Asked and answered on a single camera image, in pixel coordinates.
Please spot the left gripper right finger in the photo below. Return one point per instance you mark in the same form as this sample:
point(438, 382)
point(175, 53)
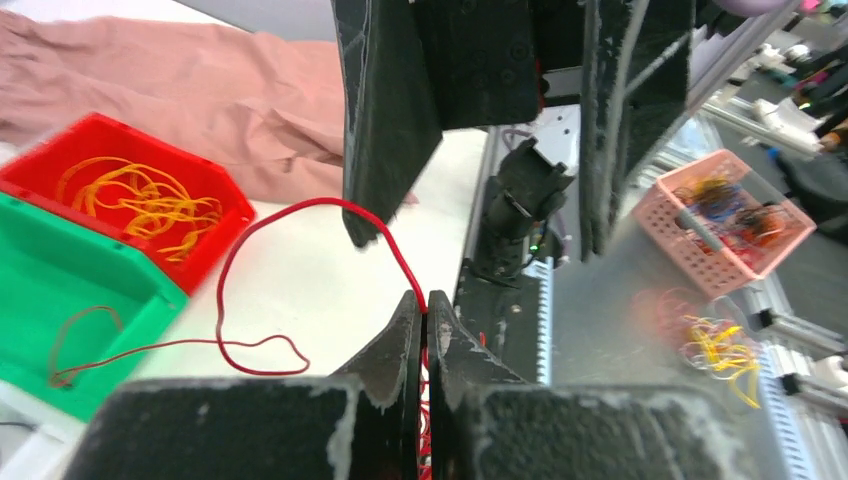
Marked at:
point(462, 373)

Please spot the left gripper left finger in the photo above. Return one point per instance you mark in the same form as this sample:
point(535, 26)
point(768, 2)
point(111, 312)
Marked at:
point(385, 438)

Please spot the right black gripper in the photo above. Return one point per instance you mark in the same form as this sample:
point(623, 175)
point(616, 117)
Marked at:
point(498, 62)

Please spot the pink perforated basket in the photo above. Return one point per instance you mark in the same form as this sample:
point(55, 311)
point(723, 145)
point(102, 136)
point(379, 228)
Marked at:
point(721, 223)

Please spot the pink cloth shorts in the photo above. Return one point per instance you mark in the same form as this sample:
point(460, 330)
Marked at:
point(270, 111)

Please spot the red plastic bin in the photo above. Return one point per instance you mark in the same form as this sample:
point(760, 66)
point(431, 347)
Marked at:
point(182, 211)

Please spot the green plastic bin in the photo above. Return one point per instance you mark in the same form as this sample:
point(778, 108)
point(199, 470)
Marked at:
point(52, 269)

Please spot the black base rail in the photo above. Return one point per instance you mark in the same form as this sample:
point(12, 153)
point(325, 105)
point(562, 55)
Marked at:
point(513, 318)

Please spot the white slotted cable duct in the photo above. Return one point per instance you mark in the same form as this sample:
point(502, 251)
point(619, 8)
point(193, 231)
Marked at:
point(625, 322)

